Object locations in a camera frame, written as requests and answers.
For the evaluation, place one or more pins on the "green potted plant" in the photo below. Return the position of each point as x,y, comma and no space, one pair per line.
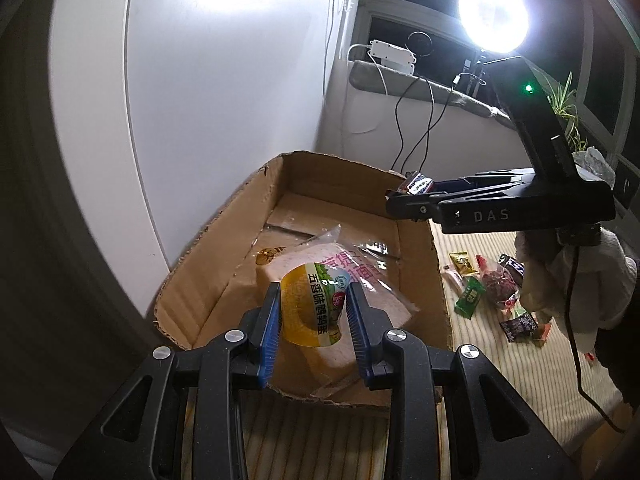
567,110

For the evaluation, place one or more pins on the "clear bag of red dates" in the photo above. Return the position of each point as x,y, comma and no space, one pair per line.
497,282

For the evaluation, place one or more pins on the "cardboard box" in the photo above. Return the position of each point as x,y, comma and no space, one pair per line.
210,280

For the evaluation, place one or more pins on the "pink white snack packet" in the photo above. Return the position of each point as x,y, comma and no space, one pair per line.
452,279

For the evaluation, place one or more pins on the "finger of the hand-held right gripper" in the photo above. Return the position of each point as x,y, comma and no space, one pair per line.
415,206
480,180

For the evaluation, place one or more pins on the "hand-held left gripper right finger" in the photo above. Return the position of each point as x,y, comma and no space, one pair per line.
357,335

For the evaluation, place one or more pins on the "black packet with white print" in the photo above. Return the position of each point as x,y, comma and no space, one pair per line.
517,327

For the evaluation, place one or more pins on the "small dark candy bar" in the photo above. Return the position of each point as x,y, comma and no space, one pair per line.
419,183

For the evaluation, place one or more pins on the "white power strip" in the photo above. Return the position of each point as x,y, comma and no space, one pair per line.
392,55

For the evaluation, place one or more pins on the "striped bed sheet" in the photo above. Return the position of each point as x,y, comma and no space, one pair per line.
500,385

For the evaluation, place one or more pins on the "sliced bread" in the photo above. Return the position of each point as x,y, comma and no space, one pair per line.
390,292

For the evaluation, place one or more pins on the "person's right hand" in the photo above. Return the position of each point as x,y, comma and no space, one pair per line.
600,285

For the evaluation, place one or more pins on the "yellow green candy packet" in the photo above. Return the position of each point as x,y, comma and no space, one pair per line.
461,262

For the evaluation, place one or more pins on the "long dark candy bar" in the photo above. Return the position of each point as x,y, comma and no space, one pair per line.
512,265

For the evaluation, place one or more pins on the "bright green snack packet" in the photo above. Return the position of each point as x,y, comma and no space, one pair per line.
470,297

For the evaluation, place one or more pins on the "crumpled clear plastic bag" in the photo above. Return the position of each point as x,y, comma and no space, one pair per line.
595,165

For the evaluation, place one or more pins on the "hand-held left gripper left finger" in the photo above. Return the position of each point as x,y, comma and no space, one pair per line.
269,340

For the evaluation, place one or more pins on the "yellow snack packet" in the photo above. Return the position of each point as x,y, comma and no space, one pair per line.
310,310

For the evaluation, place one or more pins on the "small black tripod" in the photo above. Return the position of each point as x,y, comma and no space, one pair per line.
475,72

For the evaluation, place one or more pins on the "person's right forearm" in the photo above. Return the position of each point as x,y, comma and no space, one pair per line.
622,360

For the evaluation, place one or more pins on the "orange snack packet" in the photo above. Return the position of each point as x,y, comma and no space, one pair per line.
541,334

